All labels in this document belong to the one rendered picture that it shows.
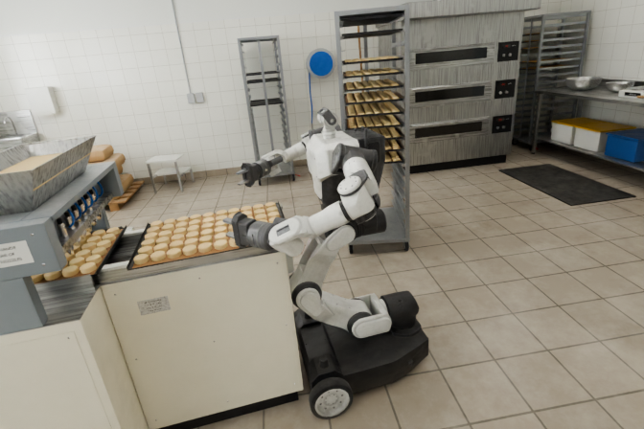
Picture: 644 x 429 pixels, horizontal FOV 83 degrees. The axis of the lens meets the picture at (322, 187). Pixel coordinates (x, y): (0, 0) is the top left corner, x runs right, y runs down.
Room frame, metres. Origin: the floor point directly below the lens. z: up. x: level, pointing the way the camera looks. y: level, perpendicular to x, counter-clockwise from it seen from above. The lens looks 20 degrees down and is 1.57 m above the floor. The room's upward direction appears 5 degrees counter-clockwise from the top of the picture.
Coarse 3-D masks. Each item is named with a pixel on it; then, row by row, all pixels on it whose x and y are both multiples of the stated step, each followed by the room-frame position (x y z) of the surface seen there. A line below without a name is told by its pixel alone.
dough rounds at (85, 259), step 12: (84, 240) 1.39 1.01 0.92; (96, 240) 1.38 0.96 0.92; (108, 240) 1.36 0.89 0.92; (84, 252) 1.28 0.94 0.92; (96, 252) 1.27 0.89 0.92; (72, 264) 1.20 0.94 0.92; (84, 264) 1.18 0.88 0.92; (96, 264) 1.21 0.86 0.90; (36, 276) 1.13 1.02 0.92; (48, 276) 1.12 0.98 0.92; (60, 276) 1.15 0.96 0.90; (72, 276) 1.14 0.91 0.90
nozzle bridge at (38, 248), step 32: (64, 192) 1.25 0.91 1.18; (0, 224) 0.99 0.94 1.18; (32, 224) 0.97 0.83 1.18; (0, 256) 0.95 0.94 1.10; (32, 256) 0.96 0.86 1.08; (64, 256) 1.02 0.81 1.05; (0, 288) 0.94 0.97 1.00; (32, 288) 0.97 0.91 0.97; (0, 320) 0.93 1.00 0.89; (32, 320) 0.95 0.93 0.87
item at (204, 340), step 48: (144, 288) 1.19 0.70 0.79; (192, 288) 1.22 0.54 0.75; (240, 288) 1.26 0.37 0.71; (288, 288) 1.30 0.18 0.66; (144, 336) 1.18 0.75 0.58; (192, 336) 1.22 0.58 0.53; (240, 336) 1.25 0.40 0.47; (288, 336) 1.29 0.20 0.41; (144, 384) 1.17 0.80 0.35; (192, 384) 1.21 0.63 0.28; (240, 384) 1.24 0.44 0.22; (288, 384) 1.29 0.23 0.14
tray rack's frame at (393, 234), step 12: (348, 12) 2.58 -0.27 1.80; (360, 12) 2.58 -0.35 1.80; (372, 12) 2.57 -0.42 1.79; (384, 12) 2.96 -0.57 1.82; (396, 12) 2.92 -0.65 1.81; (396, 216) 2.97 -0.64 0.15; (396, 228) 2.75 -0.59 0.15; (360, 240) 2.59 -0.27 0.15; (372, 240) 2.58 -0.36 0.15; (384, 240) 2.57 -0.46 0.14; (396, 240) 2.56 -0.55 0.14
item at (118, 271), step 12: (228, 252) 1.27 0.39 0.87; (240, 252) 1.28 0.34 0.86; (252, 252) 1.29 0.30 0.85; (264, 252) 1.30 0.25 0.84; (108, 264) 1.20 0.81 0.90; (120, 264) 1.20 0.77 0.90; (168, 264) 1.22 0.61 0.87; (180, 264) 1.23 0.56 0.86; (192, 264) 1.24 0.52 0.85; (96, 276) 1.17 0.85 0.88; (108, 276) 1.18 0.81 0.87; (120, 276) 1.19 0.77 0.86; (132, 276) 1.19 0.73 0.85
